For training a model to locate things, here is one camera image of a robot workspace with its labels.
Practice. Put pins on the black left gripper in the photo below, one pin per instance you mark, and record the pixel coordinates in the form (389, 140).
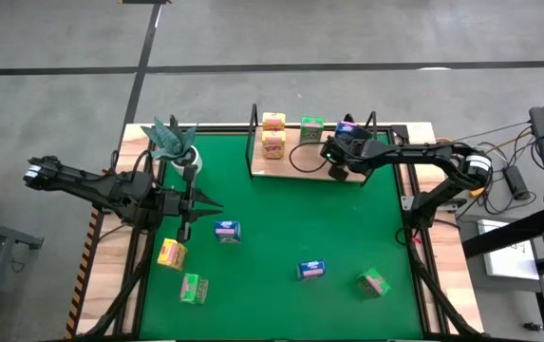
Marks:
(172, 204)

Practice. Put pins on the blue Frosted Flakes cereal box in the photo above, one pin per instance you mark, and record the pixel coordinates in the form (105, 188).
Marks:
(346, 128)
(311, 270)
(227, 231)

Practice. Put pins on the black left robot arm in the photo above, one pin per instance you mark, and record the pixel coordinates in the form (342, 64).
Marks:
(86, 187)

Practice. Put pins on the yellow black hazard tape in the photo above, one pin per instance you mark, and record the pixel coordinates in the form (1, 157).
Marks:
(81, 280)

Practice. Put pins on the green table mat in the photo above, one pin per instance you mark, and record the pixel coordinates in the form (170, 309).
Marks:
(276, 214)

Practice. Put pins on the green Apple Jacks cereal box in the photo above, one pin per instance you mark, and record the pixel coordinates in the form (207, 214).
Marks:
(312, 130)
(372, 282)
(193, 288)

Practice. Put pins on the artificial plant in white pot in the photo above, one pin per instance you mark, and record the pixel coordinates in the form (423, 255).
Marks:
(169, 138)

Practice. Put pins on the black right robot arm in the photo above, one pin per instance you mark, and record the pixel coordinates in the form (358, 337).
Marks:
(418, 151)

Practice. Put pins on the wooden shelf with black frame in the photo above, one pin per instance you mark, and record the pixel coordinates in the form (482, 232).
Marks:
(271, 168)

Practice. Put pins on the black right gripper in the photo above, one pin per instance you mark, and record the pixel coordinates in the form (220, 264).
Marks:
(354, 154)

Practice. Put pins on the yellow Corn Pops cereal box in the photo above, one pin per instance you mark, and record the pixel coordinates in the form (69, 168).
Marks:
(172, 254)
(273, 122)
(273, 145)

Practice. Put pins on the white paper sheet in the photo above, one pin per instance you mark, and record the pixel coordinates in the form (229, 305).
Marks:
(509, 266)

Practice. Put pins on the black power brick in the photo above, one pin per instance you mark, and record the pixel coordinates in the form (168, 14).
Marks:
(517, 183)

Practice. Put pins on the small black floor object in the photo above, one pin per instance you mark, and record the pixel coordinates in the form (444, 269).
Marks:
(532, 327)

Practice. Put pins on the black diagonal bar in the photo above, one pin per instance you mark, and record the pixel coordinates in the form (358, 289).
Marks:
(504, 237)

